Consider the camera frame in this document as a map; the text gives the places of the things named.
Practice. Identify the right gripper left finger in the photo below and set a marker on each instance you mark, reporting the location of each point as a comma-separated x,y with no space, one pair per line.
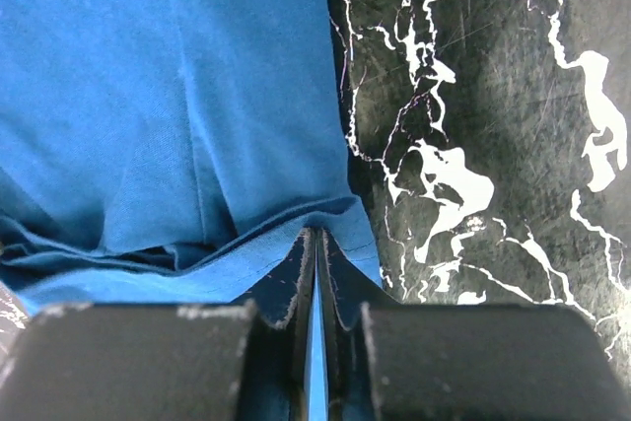
245,360

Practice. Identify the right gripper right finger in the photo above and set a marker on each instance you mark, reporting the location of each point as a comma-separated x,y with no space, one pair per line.
390,361

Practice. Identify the blue t shirt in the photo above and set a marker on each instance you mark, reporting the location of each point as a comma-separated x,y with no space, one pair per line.
167,150

